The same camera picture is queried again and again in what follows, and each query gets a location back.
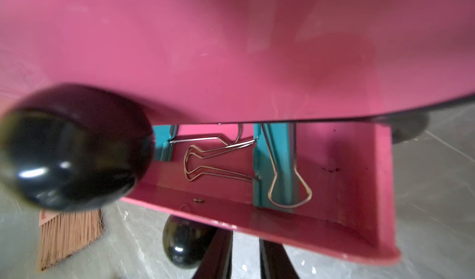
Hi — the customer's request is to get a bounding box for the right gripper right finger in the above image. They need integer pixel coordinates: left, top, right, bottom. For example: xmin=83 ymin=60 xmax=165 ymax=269
xmin=259 ymin=239 xmax=299 ymax=279

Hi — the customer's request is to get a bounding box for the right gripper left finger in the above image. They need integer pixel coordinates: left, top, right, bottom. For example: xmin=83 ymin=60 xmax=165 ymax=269
xmin=193 ymin=229 xmax=233 ymax=279

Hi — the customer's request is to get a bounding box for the teal binder clip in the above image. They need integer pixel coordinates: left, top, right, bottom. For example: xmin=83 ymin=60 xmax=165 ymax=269
xmin=252 ymin=123 xmax=312 ymax=212
xmin=152 ymin=125 xmax=178 ymax=162

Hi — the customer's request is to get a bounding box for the black pink drawer cabinet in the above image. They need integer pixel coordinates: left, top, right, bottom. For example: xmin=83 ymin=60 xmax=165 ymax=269
xmin=1 ymin=0 xmax=475 ymax=265

